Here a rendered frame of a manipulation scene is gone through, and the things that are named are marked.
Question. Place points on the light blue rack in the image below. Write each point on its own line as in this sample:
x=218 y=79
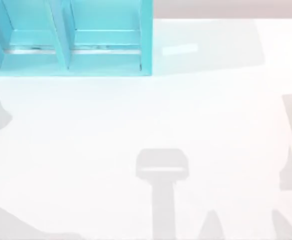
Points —
x=105 y=37

